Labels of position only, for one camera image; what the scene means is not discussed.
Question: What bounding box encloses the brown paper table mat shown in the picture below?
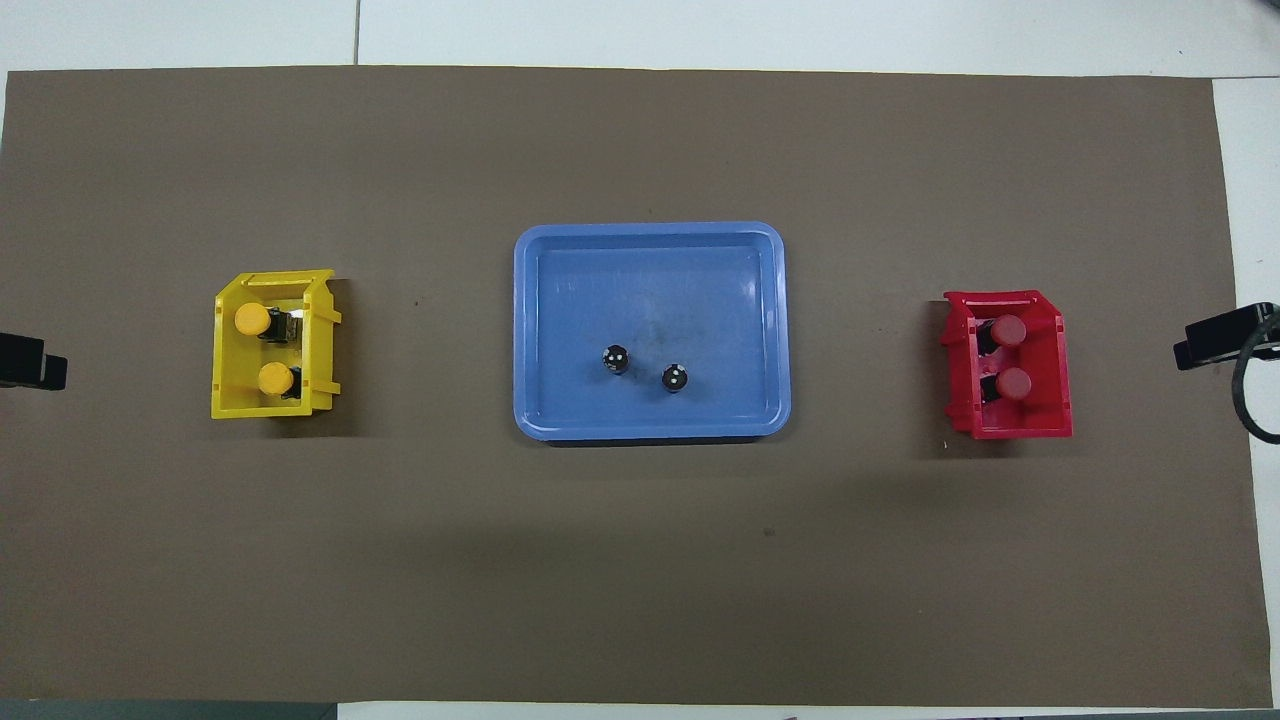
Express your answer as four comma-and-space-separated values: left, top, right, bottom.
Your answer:
0, 65, 1273, 709

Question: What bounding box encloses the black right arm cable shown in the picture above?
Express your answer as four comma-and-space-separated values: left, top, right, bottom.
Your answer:
1233, 310, 1280, 446

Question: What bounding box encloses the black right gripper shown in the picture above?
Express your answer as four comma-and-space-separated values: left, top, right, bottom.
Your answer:
1173, 302, 1280, 372

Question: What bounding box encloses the yellow push button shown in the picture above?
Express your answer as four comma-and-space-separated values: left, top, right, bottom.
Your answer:
257, 361, 306, 401
233, 302, 303, 344

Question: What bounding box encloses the red plastic storage bin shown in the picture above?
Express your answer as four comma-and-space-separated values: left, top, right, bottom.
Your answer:
940, 289, 1074, 441

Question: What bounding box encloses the yellow plastic storage bin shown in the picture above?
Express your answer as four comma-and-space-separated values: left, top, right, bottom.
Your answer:
210, 269, 343, 421

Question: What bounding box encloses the blue plastic tray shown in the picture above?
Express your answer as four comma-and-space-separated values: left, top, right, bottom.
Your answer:
513, 221, 792, 444

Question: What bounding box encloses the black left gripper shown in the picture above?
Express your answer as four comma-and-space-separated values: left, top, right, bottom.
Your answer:
0, 333, 69, 392

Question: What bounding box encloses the red push button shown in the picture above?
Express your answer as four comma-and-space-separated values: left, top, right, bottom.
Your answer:
975, 314, 1030, 357
978, 367, 1034, 405

